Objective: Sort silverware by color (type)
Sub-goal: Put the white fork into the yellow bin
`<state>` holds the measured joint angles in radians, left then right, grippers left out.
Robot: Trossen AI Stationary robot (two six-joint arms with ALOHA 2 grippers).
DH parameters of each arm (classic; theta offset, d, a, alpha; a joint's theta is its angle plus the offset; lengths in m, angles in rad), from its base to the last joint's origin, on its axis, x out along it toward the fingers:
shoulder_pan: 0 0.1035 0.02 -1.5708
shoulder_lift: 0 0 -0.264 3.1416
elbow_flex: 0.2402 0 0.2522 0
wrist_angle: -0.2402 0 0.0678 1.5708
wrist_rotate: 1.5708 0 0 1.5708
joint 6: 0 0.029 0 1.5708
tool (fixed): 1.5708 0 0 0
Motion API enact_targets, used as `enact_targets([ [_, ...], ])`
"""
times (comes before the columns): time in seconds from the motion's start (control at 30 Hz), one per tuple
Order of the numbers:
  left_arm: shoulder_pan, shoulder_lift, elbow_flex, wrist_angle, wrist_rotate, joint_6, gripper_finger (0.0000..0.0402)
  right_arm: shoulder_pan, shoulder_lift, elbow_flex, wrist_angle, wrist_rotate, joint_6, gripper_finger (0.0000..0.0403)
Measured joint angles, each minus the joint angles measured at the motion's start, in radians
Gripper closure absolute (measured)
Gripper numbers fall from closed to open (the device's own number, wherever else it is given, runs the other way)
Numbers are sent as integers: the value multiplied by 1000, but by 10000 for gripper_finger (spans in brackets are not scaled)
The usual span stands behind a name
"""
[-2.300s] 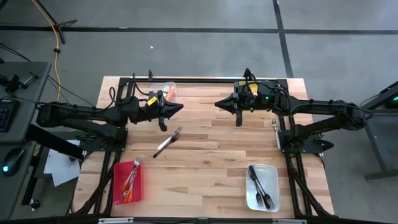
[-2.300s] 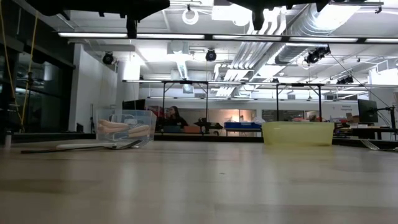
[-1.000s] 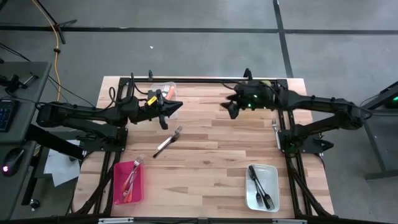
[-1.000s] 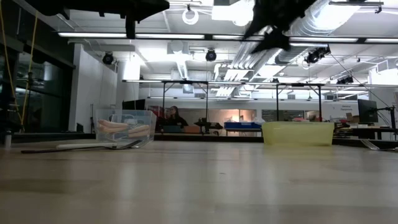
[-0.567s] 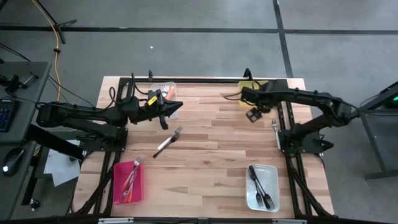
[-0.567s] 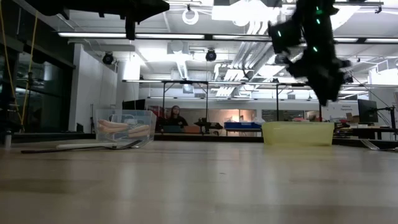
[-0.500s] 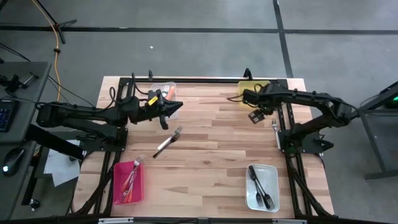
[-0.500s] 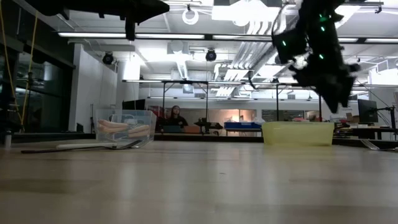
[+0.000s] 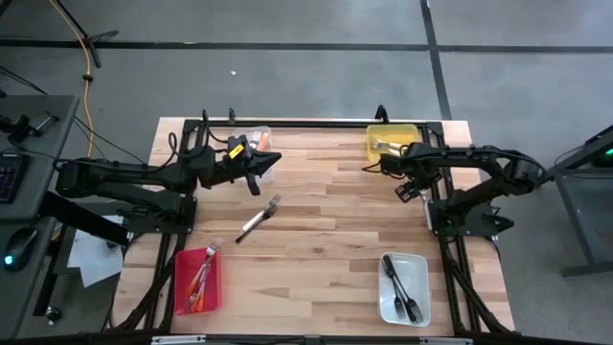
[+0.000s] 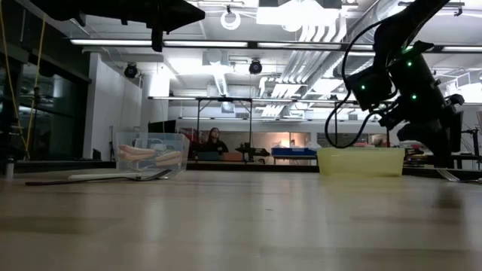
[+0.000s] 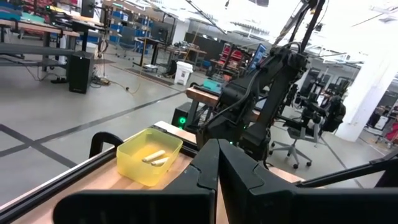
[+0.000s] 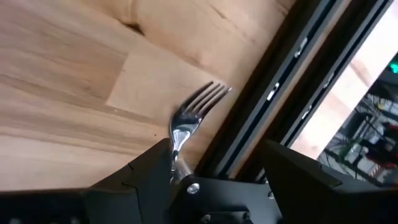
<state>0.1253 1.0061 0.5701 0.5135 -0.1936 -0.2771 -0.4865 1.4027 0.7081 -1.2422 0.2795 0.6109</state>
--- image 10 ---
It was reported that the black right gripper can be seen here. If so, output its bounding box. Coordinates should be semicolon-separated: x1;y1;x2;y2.
379;88;465;169

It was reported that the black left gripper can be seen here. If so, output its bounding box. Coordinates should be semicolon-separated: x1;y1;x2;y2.
145;0;206;53

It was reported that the white-handled fork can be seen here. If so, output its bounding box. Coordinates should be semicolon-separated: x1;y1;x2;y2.
435;168;482;185
68;167;182;182

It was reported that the orange-handled fork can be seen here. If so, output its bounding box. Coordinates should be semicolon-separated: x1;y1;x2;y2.
117;144;157;156
154;150;184;168

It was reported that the black overhead light bar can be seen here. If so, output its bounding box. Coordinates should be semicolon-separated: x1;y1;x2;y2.
69;36;482;53

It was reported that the yellow plastic container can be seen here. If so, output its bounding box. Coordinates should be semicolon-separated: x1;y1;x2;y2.
316;146;407;178

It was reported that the clear plastic container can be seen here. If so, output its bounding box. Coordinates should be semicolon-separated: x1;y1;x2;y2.
114;131;191;173

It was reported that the person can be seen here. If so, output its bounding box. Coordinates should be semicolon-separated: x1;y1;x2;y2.
203;126;230;154

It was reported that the blue storage box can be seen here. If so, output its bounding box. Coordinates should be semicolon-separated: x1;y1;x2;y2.
197;151;221;162

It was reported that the thin black floor stand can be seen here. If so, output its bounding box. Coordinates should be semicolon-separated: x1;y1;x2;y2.
108;124;116;162

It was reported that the blue bin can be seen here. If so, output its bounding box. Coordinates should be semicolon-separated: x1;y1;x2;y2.
270;147;318;157

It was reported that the white ring light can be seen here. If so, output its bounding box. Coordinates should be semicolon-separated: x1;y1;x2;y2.
220;9;242;31

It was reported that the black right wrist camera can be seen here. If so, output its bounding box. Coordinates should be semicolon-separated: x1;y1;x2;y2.
346;69;395;112

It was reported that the black background workstation frame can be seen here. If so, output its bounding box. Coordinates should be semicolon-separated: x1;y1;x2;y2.
194;96;254;163

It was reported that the silver ventilation duct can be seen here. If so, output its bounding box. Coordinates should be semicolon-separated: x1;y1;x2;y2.
333;0;381;78

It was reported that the yellow cable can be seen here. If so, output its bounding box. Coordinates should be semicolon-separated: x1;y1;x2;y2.
0;0;49;151

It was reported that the black metal table frame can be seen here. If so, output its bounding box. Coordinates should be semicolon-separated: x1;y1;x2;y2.
14;160;482;181

